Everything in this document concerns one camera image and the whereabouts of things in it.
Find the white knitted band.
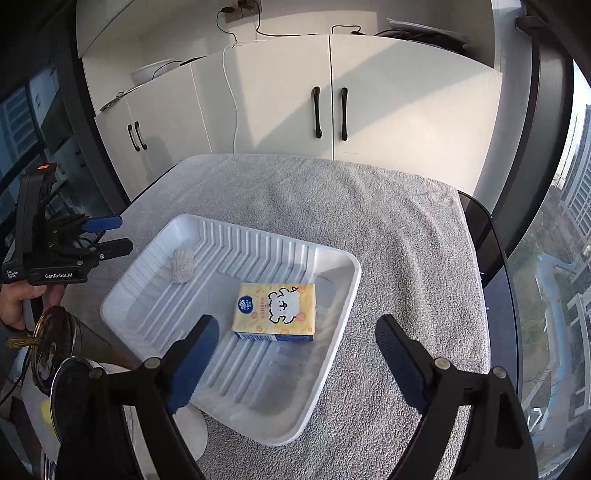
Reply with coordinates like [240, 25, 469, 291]
[172, 248, 197, 283]

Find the white bowl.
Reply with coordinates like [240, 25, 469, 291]
[130, 58, 192, 86]

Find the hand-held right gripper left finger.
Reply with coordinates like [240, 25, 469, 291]
[55, 315, 220, 480]

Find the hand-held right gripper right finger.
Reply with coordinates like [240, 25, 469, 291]
[375, 315, 541, 480]

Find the white cable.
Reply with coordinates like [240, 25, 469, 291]
[222, 44, 240, 154]

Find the dark round glass lid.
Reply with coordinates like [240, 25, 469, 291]
[34, 305, 84, 395]

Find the black power cable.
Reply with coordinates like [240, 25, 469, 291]
[216, 8, 238, 44]
[255, 11, 362, 38]

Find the white cabinet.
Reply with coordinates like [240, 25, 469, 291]
[83, 34, 504, 204]

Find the yellow tissue pack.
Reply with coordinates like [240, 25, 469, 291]
[232, 282, 317, 343]

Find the person's left hand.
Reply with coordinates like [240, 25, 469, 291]
[0, 281, 51, 330]

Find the black window frame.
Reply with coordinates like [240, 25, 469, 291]
[492, 0, 575, 259]

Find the metal tool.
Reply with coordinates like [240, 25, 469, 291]
[99, 90, 139, 112]

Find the white foam tray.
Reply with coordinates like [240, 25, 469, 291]
[100, 213, 362, 446]

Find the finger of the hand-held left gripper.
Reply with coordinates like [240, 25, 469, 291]
[46, 215, 123, 241]
[51, 237, 134, 271]

